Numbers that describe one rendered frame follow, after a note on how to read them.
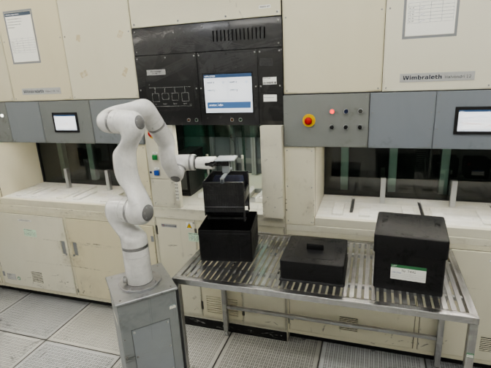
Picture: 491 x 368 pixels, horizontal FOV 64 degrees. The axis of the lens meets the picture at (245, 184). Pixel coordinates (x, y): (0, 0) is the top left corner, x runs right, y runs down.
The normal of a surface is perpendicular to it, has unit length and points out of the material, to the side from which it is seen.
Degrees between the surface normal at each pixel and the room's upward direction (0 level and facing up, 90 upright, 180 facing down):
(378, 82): 90
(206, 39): 90
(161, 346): 90
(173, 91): 90
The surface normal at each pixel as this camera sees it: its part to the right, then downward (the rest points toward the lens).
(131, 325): 0.46, 0.23
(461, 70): -0.31, 0.29
